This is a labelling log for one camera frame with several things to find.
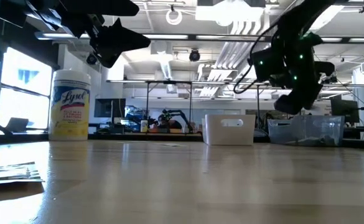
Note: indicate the grey translucent plastic bin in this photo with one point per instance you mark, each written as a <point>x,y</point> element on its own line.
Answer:
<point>281,130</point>

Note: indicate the ceiling light rail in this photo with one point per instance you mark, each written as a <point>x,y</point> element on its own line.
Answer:
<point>169,36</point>

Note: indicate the white plastic bin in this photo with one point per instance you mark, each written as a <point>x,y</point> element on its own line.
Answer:
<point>228,137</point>

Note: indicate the black monitor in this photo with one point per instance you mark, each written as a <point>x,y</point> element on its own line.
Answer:
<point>110,108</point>

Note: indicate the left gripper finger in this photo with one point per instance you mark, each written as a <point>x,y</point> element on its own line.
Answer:
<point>122,39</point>
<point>107,57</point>

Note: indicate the grey laptop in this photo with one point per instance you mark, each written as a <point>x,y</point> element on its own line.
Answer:
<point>17,124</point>

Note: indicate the yellow Lysol wipes canister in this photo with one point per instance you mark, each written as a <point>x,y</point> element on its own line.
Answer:
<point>71,118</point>

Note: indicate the white bottle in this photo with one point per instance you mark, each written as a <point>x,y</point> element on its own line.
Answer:
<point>144,127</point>

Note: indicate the white ceiling pipes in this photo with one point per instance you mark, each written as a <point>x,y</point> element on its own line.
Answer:
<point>240,31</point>

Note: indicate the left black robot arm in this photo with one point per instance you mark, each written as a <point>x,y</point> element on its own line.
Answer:
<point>107,7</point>

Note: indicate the green striped bandage packet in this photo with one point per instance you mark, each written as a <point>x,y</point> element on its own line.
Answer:
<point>170,144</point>
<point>10,174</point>

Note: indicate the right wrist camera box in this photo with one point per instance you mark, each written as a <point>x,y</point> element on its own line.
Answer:
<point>267,67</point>

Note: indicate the white ceiling light panel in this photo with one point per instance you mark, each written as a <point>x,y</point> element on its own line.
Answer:
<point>228,12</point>

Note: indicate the black background station frame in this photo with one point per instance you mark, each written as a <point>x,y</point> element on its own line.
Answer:
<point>169,82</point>

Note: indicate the person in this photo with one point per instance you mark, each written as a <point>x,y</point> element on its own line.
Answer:
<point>169,124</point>

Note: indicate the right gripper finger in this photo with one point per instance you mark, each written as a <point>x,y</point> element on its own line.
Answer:
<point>296,101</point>

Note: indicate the black ceiling camera cluster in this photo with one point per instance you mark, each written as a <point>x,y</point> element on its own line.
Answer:
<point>331,79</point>

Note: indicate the background black robot arm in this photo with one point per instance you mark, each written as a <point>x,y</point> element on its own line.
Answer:
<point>172,111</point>

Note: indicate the black monitor on arm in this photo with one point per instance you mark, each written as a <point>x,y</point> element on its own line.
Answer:
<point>345,110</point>

